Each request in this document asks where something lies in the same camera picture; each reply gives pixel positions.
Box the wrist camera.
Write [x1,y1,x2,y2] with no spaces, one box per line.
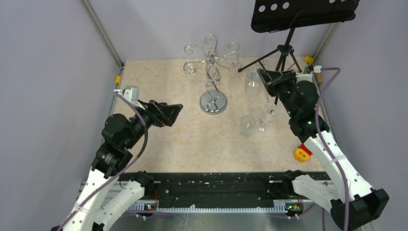
[296,64,322,82]
[114,86,139,103]

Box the aluminium frame post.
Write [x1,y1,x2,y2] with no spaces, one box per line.
[80,0,124,68]
[313,23,339,61]

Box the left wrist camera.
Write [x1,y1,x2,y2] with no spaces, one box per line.
[114,86,139,103]

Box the aluminium frame post right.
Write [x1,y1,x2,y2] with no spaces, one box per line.
[313,23,339,61]

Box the yellow clip left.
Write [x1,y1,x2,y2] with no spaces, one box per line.
[115,76,121,85]

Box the aluminium frame post left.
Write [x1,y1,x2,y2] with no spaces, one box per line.
[80,0,124,68]

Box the black music stand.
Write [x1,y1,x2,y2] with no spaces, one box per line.
[238,0,359,72]

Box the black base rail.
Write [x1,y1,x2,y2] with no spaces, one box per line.
[143,172,310,209]

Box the chrome wine glass rack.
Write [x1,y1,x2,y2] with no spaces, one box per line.
[183,42,242,115]

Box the yellow corner clip right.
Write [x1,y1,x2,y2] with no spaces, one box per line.
[304,56,314,64]

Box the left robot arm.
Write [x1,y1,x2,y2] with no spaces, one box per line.
[52,100,183,231]

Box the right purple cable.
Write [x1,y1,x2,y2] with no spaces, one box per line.
[314,67,351,231]

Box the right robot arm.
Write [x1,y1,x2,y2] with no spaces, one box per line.
[257,69,389,231]

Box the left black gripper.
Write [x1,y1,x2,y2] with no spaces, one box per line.
[125,98,184,149]

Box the brown block on rail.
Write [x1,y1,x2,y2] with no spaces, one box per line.
[314,73,324,85]

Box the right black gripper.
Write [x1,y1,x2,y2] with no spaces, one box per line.
[257,69,298,117]

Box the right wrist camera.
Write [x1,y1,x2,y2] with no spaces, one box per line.
[296,64,322,82]

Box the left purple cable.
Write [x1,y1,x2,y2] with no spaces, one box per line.
[56,92,173,231]

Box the yellow and red toy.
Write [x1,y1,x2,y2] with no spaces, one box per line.
[293,143,313,163]

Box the white cable duct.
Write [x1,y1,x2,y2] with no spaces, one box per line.
[127,202,301,214]

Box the purple cable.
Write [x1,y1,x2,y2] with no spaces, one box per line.
[56,92,173,231]
[314,67,351,231]

